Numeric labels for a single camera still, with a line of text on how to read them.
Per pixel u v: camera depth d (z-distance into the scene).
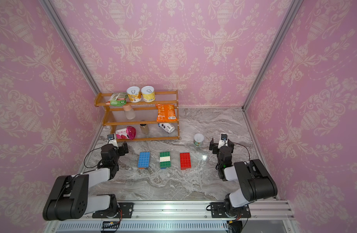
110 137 0.78
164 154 0.92
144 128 0.97
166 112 0.94
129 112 0.92
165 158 0.89
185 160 0.89
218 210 0.73
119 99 0.81
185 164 0.87
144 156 0.90
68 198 0.43
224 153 0.69
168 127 0.99
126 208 0.74
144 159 0.88
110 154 0.70
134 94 0.81
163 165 0.87
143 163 0.87
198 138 0.95
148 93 0.81
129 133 0.95
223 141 0.78
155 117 1.03
